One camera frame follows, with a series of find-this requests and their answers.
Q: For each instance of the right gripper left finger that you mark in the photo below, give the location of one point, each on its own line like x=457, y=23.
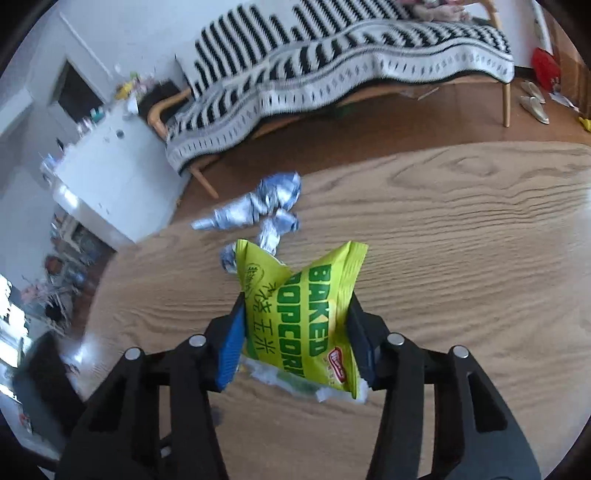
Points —
x=151, y=418

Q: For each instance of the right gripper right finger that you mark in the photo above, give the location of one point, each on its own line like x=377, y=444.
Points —
x=476, y=434

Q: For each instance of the green popcorn snack bag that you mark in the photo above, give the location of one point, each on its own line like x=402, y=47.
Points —
x=296, y=321

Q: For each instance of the blue foil wrapper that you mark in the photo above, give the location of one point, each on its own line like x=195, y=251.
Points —
x=277, y=192

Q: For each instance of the white cabinet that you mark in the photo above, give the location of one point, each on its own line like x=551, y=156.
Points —
x=117, y=182

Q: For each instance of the beige slippers pair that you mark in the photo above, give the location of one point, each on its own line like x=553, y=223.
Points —
x=533, y=102

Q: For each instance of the yellow toy on floor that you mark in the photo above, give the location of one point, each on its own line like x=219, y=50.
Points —
x=586, y=124

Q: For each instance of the red bag on floor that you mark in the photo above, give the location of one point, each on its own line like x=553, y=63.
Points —
x=546, y=69

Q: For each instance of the black white striped blanket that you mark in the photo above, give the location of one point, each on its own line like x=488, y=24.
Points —
x=341, y=64

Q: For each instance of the pink cartoon pillow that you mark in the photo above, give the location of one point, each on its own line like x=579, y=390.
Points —
x=438, y=10

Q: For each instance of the wooden frame sofa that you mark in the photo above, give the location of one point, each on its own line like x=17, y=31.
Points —
x=346, y=69

